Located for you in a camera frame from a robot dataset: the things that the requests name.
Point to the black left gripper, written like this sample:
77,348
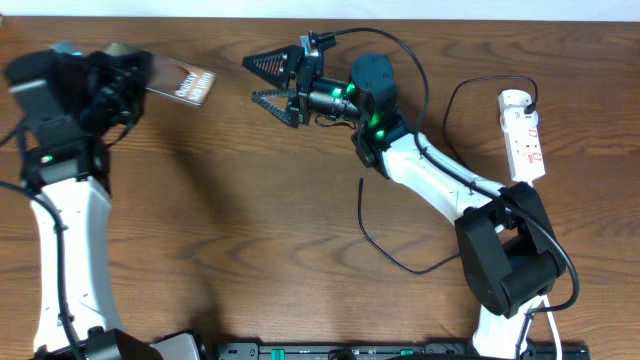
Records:
138,80

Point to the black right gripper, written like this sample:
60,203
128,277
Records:
305,68

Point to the Galaxy smartphone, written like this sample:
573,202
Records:
176,80

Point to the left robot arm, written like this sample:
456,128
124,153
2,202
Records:
70,101

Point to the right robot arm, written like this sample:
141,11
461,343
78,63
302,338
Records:
510,255

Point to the white USB charger adapter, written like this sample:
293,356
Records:
518,105

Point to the white power strip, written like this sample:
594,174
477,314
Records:
522,144

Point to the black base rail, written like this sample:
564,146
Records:
185,346

